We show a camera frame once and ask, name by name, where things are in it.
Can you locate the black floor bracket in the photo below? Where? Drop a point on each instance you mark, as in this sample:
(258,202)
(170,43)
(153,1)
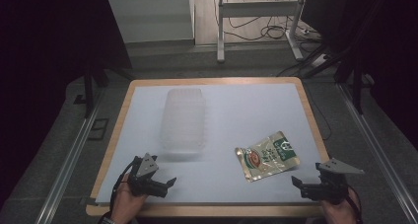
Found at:
(98,128)

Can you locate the person's left hand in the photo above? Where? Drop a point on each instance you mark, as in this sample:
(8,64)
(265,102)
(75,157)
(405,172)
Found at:
(125,202)

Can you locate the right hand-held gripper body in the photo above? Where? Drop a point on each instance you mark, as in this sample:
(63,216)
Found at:
(335,179)

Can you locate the aluminium rail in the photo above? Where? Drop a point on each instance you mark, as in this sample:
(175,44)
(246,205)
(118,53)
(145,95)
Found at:
(378,151)
(70,158)

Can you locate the gold green snack packet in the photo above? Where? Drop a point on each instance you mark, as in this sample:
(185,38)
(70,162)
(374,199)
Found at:
(267,156)

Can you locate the white board panel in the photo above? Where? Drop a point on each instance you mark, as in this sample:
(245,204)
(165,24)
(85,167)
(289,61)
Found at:
(151,16)

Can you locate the clear plastic container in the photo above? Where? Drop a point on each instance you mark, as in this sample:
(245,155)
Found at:
(182,118)

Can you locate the white power strip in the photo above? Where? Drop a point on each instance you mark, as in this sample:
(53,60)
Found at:
(319,60)

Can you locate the person's right hand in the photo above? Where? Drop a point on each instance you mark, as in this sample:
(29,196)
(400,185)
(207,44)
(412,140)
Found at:
(338,212)

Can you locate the white board with wooden frame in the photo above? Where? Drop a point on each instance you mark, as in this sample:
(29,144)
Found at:
(230,112)

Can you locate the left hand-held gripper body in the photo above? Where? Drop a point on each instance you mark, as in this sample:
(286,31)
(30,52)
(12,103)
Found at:
(144,167)

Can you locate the white metal desk frame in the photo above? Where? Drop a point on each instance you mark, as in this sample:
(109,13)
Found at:
(259,9)

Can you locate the black metal stand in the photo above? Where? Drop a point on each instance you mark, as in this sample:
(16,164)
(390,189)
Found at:
(88,92)
(357,86)

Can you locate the wristwatch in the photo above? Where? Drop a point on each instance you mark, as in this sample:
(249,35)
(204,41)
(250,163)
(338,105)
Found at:
(107,220)

